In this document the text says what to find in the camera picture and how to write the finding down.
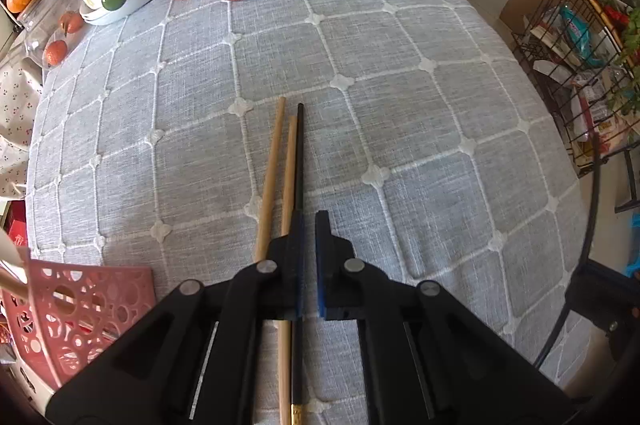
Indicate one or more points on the floral cloth on counter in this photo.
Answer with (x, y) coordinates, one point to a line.
(20, 93)

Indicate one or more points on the pink perforated utensil holder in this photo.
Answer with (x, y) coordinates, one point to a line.
(63, 316)

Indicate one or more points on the light wooden chopstick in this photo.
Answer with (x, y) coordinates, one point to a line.
(284, 327)
(265, 213)

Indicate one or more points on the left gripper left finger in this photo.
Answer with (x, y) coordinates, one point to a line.
(193, 358)

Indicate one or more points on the black wire rack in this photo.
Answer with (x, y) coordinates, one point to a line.
(584, 57)

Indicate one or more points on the grey checked tablecloth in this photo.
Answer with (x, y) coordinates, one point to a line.
(424, 140)

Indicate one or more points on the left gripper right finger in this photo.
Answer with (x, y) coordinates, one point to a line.
(426, 358)

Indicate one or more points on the clear glass jar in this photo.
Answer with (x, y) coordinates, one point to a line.
(42, 22)

